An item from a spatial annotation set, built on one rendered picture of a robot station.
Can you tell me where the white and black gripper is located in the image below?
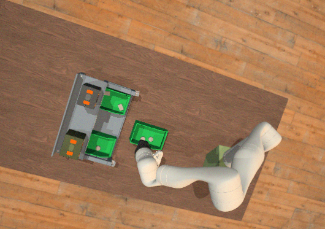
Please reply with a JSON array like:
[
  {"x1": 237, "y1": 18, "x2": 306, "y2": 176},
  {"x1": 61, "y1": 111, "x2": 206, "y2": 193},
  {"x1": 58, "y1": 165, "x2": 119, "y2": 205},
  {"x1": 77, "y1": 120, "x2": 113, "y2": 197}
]
[{"x1": 135, "y1": 139, "x2": 163, "y2": 167}]

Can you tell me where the olive green tool case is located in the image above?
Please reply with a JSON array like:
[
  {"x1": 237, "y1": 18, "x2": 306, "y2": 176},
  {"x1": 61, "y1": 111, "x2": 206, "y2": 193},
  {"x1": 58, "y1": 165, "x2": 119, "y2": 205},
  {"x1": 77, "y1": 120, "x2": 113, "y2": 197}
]
[{"x1": 59, "y1": 129, "x2": 86, "y2": 160}]

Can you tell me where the dark grey case with orange latches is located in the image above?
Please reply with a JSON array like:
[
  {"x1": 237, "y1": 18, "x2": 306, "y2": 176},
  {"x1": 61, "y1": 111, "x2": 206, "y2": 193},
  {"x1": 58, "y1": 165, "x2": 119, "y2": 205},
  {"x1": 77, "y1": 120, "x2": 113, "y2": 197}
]
[{"x1": 77, "y1": 83, "x2": 101, "y2": 109}]

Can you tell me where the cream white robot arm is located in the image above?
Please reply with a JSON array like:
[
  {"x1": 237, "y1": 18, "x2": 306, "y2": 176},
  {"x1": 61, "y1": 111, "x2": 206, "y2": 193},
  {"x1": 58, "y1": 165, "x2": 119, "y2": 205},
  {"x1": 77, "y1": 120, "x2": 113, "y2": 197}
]
[{"x1": 137, "y1": 122, "x2": 281, "y2": 212}]

